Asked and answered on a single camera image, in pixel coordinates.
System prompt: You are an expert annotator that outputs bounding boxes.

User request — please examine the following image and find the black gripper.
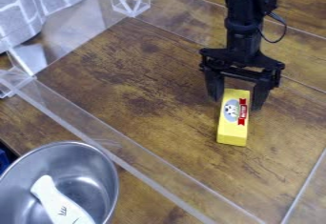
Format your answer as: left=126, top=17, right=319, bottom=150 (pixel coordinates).
left=200, top=18, right=285, bottom=111

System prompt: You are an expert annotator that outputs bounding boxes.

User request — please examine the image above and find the yellow butter block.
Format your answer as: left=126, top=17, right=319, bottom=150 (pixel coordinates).
left=216, top=89, right=249, bottom=147

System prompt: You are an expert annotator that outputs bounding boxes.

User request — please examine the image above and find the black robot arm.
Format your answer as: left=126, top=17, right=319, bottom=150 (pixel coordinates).
left=200, top=0, right=285, bottom=111

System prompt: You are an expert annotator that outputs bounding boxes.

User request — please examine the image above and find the silver metal bowl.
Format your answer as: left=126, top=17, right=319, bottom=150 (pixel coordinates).
left=0, top=141, right=120, bottom=224

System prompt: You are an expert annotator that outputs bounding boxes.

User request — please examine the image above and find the grey brick pattern cloth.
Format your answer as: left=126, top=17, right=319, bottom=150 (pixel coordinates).
left=0, top=0, right=81, bottom=53

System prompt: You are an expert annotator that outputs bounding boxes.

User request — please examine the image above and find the white toy fish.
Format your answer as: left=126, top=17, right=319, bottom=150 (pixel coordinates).
left=30, top=175, right=94, bottom=224

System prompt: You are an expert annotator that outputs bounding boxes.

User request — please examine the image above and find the blue object at edge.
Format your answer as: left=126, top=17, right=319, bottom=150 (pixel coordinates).
left=0, top=149, right=10, bottom=174

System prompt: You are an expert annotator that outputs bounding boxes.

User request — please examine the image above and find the clear acrylic barrier wall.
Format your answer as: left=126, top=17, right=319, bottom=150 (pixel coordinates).
left=0, top=0, right=326, bottom=224

